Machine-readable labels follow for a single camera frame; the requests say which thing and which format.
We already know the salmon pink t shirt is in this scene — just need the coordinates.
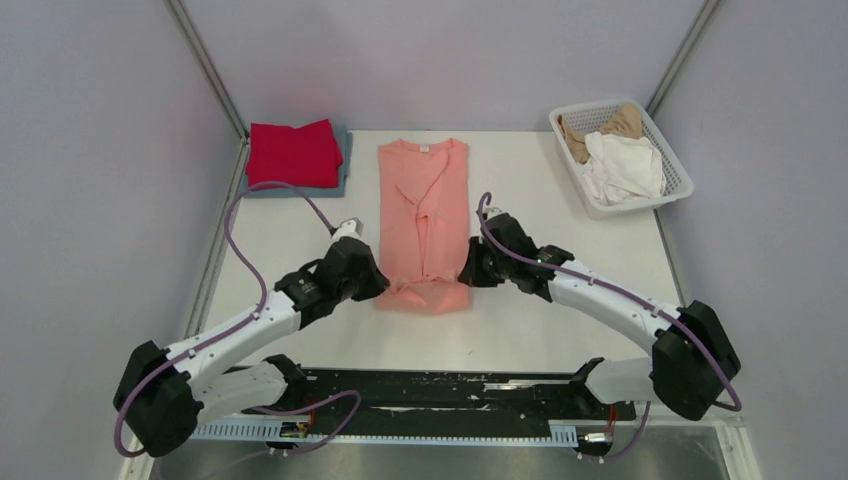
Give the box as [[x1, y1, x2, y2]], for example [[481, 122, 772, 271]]
[[376, 138, 471, 315]]

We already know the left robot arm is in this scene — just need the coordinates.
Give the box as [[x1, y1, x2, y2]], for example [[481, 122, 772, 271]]
[[113, 236, 390, 458]]

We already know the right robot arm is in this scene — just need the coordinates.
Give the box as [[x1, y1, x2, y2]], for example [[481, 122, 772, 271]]
[[459, 207, 741, 421]]

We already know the folded red t shirt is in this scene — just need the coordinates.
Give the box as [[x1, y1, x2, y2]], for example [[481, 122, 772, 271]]
[[245, 118, 346, 192]]

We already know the folded grey-blue t shirt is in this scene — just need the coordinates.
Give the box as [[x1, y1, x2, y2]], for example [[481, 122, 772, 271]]
[[238, 123, 354, 200]]

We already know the white t shirt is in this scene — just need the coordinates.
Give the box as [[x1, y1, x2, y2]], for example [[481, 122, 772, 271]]
[[582, 132, 667, 206]]

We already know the white plastic basket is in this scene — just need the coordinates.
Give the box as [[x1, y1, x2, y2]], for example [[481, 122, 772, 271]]
[[549, 99, 694, 220]]

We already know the tan t shirt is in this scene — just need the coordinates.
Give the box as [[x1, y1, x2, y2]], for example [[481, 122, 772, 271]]
[[557, 103, 642, 165]]

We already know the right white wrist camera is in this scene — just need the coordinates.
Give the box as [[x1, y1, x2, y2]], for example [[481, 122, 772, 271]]
[[482, 206, 503, 221]]

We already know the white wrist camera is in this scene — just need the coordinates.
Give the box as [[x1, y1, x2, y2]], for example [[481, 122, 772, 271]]
[[331, 217, 364, 242], [482, 206, 503, 221]]

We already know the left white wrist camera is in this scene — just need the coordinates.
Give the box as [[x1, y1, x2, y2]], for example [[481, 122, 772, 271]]
[[331, 217, 364, 242]]

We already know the aluminium frame rail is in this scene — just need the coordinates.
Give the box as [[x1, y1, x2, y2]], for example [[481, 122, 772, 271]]
[[140, 372, 745, 429]]

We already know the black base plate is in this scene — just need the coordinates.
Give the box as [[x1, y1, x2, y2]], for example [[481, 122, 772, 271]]
[[270, 368, 636, 430]]

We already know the slotted cable duct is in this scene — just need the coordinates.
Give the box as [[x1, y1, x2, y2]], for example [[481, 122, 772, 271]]
[[190, 412, 579, 448]]

